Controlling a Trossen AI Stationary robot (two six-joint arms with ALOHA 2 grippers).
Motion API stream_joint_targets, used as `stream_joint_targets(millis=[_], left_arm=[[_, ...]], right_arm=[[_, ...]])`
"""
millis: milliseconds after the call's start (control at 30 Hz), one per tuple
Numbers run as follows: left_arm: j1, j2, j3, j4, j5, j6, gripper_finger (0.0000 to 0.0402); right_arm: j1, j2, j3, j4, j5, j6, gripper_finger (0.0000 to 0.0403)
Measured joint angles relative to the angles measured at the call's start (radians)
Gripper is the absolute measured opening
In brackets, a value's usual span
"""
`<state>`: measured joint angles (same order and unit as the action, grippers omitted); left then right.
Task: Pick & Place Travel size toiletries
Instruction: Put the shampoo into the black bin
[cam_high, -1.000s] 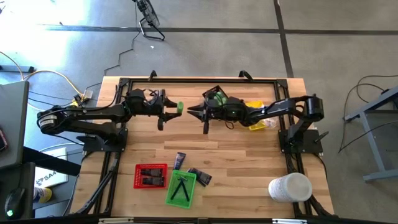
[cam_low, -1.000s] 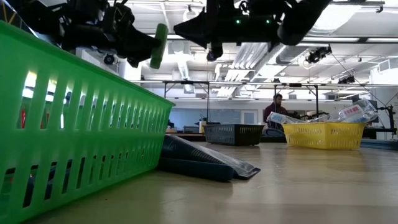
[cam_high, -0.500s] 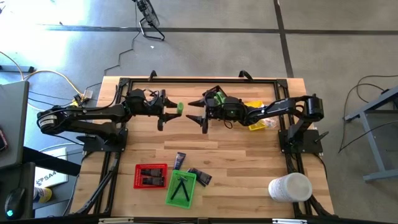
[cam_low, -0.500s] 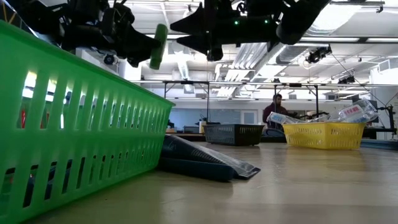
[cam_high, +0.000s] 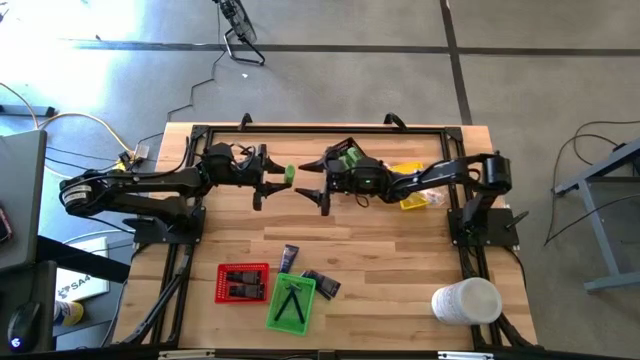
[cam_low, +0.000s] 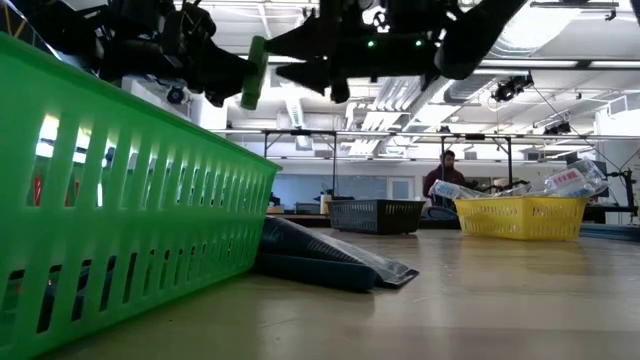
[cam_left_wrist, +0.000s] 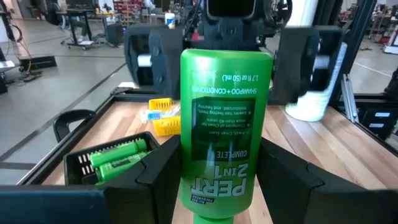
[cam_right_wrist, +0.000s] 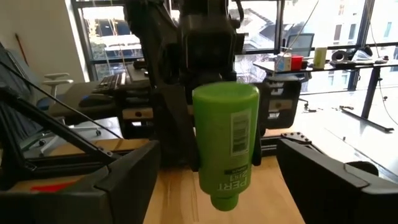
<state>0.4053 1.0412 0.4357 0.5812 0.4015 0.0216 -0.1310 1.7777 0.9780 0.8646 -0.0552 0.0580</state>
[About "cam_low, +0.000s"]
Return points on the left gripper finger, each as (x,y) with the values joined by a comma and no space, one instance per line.
(222,95)
(235,67)

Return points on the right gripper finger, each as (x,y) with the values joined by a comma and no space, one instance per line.
(305,40)
(310,75)

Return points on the green shampoo bottle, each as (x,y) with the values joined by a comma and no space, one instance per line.
(254,70)

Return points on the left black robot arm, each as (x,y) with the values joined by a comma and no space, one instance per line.
(75,30)

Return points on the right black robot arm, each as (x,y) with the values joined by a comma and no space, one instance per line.
(475,35)

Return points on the white cup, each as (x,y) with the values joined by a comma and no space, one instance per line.
(326,204)

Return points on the person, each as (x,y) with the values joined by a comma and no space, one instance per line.
(442,175)

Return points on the grey box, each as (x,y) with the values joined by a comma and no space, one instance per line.
(307,208)

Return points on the green plastic basket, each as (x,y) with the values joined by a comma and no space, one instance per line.
(150,227)

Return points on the black plastic basket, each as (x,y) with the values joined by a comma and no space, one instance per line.
(380,217)

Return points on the red plastic basket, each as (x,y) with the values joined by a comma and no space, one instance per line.
(36,192)

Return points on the black computer monitor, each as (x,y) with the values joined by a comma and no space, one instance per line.
(575,162)

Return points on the yellow plastic basket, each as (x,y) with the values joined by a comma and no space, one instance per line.
(520,230)

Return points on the black metal rig frame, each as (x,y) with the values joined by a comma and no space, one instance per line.
(582,64)

